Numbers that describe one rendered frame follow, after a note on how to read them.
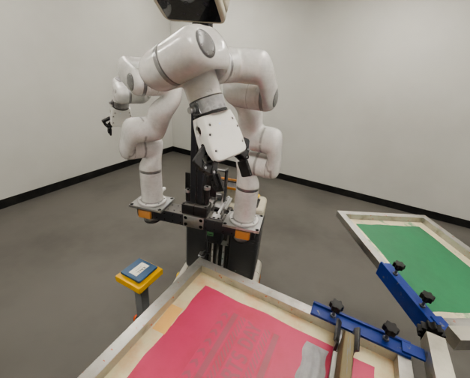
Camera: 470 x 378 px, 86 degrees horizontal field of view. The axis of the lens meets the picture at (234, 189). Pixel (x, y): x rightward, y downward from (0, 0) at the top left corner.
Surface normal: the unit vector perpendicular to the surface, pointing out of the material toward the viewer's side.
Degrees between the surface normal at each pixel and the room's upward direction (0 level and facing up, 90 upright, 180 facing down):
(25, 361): 0
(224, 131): 65
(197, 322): 0
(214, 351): 0
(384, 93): 90
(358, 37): 90
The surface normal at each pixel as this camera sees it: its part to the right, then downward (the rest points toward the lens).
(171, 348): 0.08, -0.90
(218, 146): 0.61, -0.04
